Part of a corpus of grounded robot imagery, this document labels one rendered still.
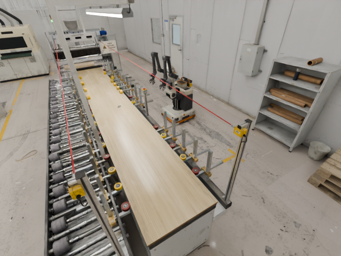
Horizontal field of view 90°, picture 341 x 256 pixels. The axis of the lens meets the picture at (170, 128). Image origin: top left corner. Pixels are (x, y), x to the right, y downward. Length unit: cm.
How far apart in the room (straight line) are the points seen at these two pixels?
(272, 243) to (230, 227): 50
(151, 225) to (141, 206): 20
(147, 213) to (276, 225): 183
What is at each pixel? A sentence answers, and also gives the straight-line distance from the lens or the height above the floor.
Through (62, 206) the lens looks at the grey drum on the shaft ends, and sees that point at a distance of 211.
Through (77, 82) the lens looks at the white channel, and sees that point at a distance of 192.
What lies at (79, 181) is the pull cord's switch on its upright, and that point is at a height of 179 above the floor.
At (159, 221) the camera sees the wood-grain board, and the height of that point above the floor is 90.
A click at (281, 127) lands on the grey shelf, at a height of 14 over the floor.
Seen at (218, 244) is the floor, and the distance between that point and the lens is 260.
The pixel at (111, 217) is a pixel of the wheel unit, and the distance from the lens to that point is 185.
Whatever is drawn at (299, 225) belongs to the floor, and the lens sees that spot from 308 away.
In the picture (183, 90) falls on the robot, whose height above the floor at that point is 80.
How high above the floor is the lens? 239
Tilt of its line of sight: 35 degrees down
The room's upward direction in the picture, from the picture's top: 2 degrees counter-clockwise
